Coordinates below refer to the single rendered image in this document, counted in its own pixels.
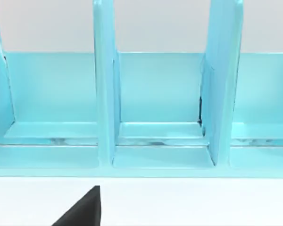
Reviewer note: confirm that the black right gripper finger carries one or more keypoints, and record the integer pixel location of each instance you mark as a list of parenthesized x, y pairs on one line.
[(87, 209)]

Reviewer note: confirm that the light blue rack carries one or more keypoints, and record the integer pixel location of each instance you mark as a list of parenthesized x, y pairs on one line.
[(155, 99)]

